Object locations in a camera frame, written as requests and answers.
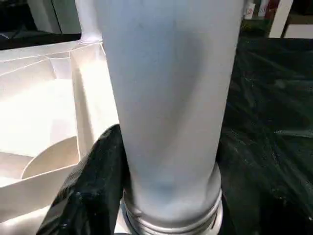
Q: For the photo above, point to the black work mat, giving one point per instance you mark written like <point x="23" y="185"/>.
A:
<point x="274" y="122"/>

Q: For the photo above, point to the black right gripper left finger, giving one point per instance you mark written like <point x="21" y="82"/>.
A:
<point x="93" y="191"/>

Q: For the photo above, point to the white plastic table leg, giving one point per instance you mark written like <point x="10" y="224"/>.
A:
<point x="171" y="107"/>
<point x="88" y="22"/>

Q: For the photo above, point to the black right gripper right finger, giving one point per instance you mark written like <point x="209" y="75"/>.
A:
<point x="230" y="196"/>

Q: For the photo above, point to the white plastic table top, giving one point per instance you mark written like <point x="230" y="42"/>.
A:
<point x="44" y="122"/>

